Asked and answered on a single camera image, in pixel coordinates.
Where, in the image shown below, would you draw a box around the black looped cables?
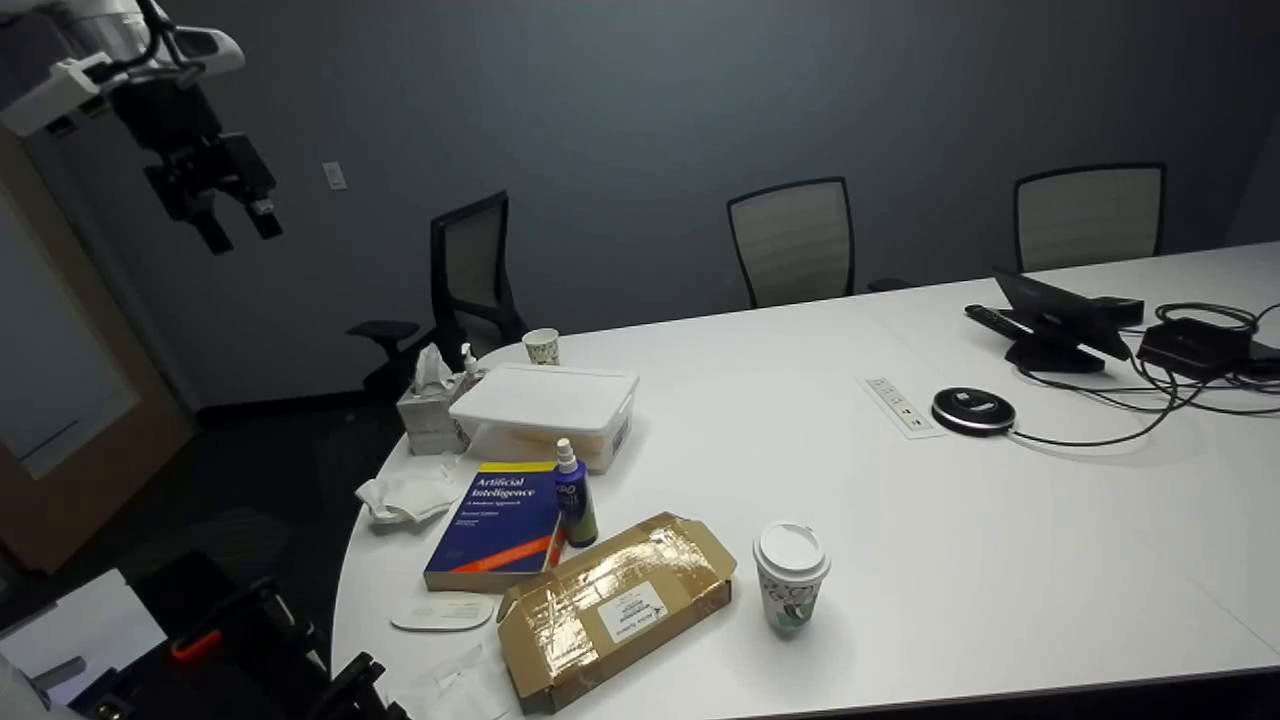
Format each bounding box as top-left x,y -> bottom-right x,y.
1129,296 -> 1280,422

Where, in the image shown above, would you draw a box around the white mesh office chair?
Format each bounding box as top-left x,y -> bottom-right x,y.
1006,162 -> 1171,277
725,171 -> 861,314

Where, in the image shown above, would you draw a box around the black conference tablet stand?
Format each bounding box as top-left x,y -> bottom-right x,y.
961,269 -> 1146,378

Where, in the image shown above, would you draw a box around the black office chair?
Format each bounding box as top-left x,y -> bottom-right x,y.
345,189 -> 530,394

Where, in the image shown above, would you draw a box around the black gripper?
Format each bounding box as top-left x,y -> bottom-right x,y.
107,73 -> 288,260

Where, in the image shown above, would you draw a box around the black box device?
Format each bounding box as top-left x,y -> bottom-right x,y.
1136,318 -> 1280,384

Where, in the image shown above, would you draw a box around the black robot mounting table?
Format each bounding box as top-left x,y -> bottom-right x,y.
53,540 -> 410,720

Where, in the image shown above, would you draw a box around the white remote control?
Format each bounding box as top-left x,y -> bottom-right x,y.
861,373 -> 938,442

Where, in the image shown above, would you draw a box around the round black speaker puck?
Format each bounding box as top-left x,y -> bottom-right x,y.
927,384 -> 1018,442

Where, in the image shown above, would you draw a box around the brown cardboard box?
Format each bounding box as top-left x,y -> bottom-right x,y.
492,509 -> 741,715

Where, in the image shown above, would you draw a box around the dark spray bottle white cap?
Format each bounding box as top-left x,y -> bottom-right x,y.
550,437 -> 605,554

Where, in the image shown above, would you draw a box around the grey tissue box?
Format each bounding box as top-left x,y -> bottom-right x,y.
396,342 -> 487,462

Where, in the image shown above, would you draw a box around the coffee cup with white lid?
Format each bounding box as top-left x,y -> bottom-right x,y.
746,518 -> 837,641

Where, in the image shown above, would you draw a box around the wooden door with glass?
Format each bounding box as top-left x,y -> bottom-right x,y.
0,126 -> 200,582

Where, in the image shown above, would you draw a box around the white paper sheet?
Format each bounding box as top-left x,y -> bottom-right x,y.
0,567 -> 170,712

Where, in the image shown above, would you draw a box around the small paper cup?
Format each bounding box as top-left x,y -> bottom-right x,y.
521,325 -> 562,373

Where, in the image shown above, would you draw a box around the crumpled white tissue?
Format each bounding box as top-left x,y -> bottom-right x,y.
350,462 -> 463,532

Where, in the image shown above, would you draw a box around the blue hardcover book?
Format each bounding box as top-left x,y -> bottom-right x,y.
421,456 -> 570,595

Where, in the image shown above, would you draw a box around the black speaker puck cable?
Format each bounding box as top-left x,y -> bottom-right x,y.
1006,355 -> 1192,452

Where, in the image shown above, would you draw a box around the white plastic lidded container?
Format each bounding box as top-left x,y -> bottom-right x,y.
445,363 -> 644,478

